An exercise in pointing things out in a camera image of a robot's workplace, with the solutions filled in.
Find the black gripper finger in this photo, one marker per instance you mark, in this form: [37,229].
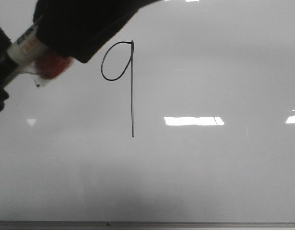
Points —
[7,66]
[79,28]

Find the white whiteboard marker pen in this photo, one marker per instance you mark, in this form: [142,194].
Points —
[25,50]

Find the red ball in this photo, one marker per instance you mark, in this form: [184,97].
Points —
[49,66]

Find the white glossy whiteboard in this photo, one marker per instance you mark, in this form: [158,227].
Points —
[187,114]

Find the grey aluminium whiteboard frame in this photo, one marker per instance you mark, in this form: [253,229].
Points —
[128,225]

